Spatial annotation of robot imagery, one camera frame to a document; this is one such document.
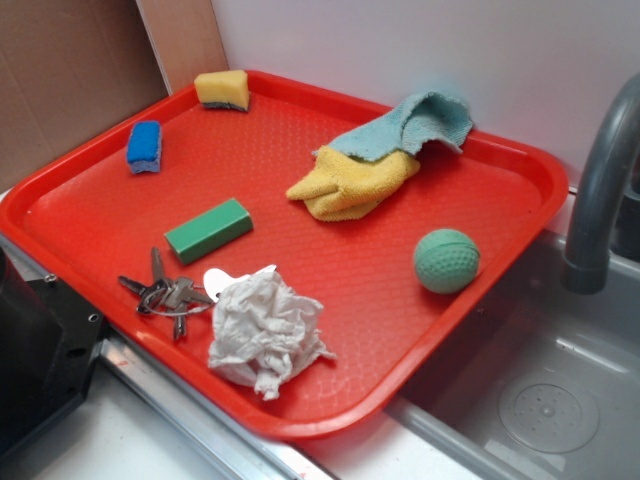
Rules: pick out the blue sponge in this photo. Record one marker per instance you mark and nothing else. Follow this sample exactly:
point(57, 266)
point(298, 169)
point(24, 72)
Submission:
point(144, 148)

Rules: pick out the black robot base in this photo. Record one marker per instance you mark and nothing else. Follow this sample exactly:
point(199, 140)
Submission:
point(50, 339)

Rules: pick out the yellow sponge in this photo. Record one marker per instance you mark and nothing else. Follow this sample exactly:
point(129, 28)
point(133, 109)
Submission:
point(223, 90)

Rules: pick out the red plastic tray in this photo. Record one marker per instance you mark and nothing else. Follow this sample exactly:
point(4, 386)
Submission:
point(88, 219)

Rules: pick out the yellow terry cloth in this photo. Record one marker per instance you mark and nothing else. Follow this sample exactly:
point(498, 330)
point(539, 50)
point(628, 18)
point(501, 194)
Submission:
point(341, 188)

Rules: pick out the green rectangular block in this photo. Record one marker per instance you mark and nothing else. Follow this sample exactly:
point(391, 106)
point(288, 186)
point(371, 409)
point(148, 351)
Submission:
point(209, 231)

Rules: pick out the crumpled white paper towel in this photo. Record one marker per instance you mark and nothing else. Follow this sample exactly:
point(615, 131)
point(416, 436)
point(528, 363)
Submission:
point(265, 334)

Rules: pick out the green dimpled ball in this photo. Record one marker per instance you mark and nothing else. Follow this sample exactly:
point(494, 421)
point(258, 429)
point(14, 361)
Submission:
point(446, 261)

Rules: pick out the bunch of metal keys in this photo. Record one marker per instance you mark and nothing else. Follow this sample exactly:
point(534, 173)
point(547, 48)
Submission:
point(171, 298)

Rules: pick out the light blue terry cloth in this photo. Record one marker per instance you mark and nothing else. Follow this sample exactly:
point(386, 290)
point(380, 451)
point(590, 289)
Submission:
point(418, 119)

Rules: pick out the grey plastic sink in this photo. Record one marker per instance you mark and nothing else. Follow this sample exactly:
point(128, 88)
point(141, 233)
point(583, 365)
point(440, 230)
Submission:
point(536, 382)

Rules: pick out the grey faucet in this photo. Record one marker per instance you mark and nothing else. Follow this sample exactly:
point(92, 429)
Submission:
point(605, 216)

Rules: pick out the brown cardboard panel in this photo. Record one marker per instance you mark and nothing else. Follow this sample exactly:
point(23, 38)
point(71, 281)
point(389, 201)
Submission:
point(72, 69)

